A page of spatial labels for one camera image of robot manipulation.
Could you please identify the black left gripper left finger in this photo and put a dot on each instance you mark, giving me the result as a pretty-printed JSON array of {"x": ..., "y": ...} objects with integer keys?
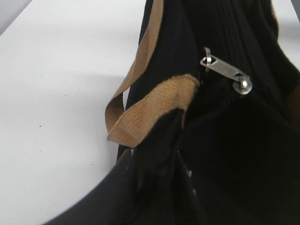
[{"x": 116, "y": 201}]

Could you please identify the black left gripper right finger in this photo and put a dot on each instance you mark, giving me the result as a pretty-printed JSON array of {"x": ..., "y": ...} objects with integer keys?
[{"x": 205, "y": 204}]

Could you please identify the black canvas tote bag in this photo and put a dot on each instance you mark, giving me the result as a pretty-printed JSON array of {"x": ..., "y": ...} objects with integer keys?
[{"x": 247, "y": 146}]

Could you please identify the silver metal zipper pull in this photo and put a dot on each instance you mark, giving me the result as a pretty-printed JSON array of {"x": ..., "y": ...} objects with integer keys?
[{"x": 241, "y": 82}]

